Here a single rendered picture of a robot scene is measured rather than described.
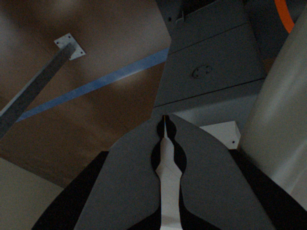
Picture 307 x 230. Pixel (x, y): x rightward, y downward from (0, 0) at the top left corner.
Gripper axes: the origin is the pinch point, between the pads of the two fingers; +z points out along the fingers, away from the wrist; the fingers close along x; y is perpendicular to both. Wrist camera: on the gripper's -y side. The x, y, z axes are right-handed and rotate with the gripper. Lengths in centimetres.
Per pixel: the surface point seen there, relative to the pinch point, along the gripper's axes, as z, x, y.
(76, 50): 148, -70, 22
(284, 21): 110, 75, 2
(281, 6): 108, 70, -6
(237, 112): 38.1, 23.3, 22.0
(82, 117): 188, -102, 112
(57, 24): 144, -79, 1
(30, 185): 324, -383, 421
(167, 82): 62, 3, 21
